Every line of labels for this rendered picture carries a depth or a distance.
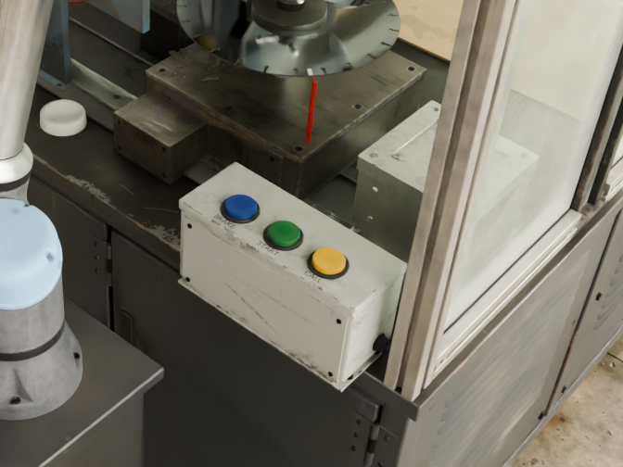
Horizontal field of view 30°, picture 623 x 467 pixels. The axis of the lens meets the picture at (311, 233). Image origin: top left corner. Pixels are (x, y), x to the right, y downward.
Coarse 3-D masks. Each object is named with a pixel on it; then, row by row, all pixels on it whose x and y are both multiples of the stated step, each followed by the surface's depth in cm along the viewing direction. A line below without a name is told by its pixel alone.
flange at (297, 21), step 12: (252, 0) 171; (264, 0) 171; (276, 0) 169; (312, 0) 172; (252, 12) 170; (264, 12) 168; (276, 12) 168; (288, 12) 169; (300, 12) 169; (312, 12) 170; (324, 12) 170; (276, 24) 167; (288, 24) 167; (300, 24) 167; (312, 24) 168
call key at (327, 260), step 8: (320, 248) 140; (328, 248) 140; (312, 256) 139; (320, 256) 139; (328, 256) 140; (336, 256) 140; (312, 264) 139; (320, 264) 138; (328, 264) 138; (336, 264) 139; (344, 264) 139; (328, 272) 138; (336, 272) 138
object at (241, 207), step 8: (232, 200) 145; (240, 200) 146; (248, 200) 146; (224, 208) 145; (232, 208) 144; (240, 208) 144; (248, 208) 144; (256, 208) 145; (232, 216) 144; (240, 216) 144; (248, 216) 144
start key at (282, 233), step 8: (272, 224) 143; (280, 224) 143; (288, 224) 143; (272, 232) 142; (280, 232) 142; (288, 232) 142; (296, 232) 142; (272, 240) 141; (280, 240) 141; (288, 240) 141; (296, 240) 141
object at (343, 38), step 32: (192, 0) 171; (224, 0) 172; (384, 0) 176; (192, 32) 165; (224, 32) 165; (256, 32) 166; (288, 32) 167; (320, 32) 168; (352, 32) 168; (384, 32) 169; (256, 64) 160; (288, 64) 161; (320, 64) 162; (352, 64) 163
